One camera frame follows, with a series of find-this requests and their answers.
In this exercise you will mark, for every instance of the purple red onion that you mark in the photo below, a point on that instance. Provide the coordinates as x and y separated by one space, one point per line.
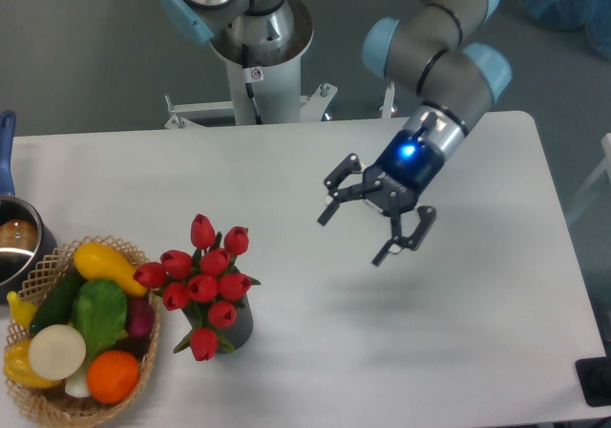
140 318

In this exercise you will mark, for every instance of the orange fruit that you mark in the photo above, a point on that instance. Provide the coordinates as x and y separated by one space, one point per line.
112 376

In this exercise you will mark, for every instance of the red tulip bouquet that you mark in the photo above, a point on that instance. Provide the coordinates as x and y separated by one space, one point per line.
179 277

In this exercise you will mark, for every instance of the white round radish slice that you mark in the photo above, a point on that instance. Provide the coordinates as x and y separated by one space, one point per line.
57 352

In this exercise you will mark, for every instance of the black device at edge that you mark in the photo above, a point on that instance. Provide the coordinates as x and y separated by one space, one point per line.
594 380

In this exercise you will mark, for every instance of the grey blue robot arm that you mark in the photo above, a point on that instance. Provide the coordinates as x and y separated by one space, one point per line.
456 81

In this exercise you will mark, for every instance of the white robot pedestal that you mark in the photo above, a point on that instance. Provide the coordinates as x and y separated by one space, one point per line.
263 62

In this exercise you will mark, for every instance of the green lettuce leaf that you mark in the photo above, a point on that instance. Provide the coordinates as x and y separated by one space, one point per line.
99 315

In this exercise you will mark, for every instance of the woven wicker basket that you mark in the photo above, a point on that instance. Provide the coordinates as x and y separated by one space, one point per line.
53 407

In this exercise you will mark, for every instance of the yellow squash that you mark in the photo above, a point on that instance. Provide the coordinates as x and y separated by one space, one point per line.
96 261

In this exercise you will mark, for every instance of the dark green cucumber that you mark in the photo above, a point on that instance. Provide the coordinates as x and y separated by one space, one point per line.
58 304

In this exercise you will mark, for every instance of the dark grey ribbed vase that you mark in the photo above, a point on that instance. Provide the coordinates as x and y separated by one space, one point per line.
222 324

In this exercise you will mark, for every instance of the dark blue saucepan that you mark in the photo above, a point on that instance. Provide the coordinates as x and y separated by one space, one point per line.
25 239

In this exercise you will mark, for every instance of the yellow bell pepper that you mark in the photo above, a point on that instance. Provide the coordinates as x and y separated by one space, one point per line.
17 368

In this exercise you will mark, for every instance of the blue plastic bag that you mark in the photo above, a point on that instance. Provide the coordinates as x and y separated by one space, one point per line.
591 16

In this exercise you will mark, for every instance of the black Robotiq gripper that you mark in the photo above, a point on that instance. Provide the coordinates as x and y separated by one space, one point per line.
406 175

